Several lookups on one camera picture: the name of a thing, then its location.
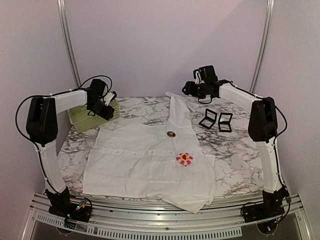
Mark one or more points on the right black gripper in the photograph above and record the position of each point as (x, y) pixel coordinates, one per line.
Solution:
(188, 88)

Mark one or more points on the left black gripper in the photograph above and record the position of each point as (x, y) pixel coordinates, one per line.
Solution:
(107, 114)

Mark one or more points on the pink flower brooch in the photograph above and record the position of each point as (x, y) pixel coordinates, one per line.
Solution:
(184, 159)

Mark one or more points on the white button shirt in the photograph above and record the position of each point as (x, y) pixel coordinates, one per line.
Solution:
(133, 160)

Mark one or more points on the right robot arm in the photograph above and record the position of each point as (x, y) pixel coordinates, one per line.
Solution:
(262, 126)

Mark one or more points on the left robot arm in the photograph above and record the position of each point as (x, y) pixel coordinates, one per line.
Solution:
(42, 126)

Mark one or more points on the black box of flower brooch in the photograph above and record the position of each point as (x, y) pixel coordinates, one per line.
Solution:
(209, 119)

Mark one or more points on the black box with brown brooch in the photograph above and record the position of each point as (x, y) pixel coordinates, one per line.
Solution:
(224, 122)

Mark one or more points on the green plastic basket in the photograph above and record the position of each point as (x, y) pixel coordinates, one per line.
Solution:
(82, 121)

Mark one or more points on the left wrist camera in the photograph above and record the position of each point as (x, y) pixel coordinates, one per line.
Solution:
(109, 97)

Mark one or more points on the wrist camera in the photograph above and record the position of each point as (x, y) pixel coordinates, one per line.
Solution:
(197, 76)
(109, 97)

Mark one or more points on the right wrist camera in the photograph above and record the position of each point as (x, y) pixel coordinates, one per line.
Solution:
(197, 76)

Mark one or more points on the right aluminium frame post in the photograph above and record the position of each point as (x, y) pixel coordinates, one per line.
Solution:
(270, 5)

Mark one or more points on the aluminium frame post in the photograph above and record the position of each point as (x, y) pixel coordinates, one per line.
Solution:
(67, 41)
(270, 5)

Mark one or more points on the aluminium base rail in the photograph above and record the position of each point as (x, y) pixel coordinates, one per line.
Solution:
(151, 215)

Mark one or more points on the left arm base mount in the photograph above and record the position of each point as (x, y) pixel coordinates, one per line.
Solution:
(75, 211)

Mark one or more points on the left aluminium frame post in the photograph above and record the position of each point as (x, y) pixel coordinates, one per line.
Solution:
(67, 41)

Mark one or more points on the white slotted cable duct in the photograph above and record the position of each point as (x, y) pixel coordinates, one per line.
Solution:
(119, 234)

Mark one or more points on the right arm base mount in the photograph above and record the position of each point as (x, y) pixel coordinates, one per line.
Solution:
(252, 212)

